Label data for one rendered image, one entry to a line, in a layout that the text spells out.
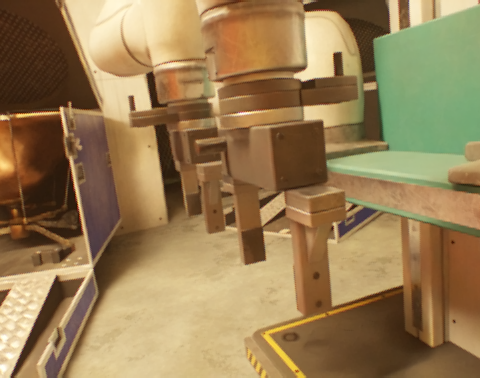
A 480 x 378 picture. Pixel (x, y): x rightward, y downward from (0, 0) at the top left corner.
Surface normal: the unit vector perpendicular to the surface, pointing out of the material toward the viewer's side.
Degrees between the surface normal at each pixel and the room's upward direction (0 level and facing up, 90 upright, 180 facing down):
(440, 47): 90
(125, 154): 90
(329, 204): 90
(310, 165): 90
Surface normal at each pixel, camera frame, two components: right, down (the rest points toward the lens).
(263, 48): 0.07, 0.17
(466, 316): -0.93, 0.17
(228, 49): -0.49, 0.21
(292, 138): 0.34, 0.13
